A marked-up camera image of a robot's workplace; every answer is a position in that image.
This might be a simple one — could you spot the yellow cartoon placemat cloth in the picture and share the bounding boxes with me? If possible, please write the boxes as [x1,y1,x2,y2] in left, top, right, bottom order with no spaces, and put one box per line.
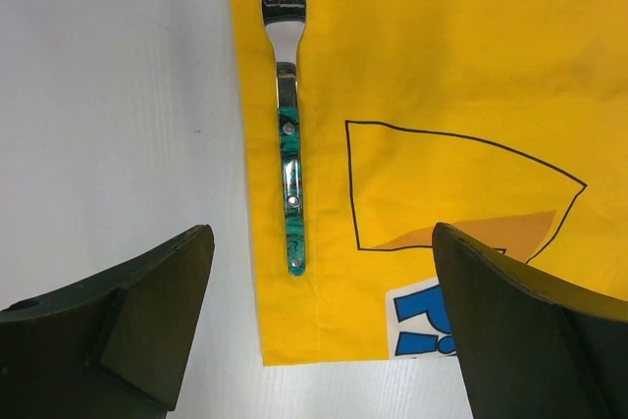
[231,0,627,366]

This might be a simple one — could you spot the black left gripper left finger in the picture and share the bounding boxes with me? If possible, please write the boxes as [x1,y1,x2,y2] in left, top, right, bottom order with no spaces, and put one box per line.
[1,225,215,418]

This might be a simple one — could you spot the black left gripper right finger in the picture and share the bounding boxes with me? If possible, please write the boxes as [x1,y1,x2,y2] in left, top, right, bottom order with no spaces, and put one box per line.
[432,223,627,418]

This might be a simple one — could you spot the silver fork green handle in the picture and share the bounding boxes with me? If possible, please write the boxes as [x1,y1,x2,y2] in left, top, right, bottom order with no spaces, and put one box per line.
[260,0,306,277]

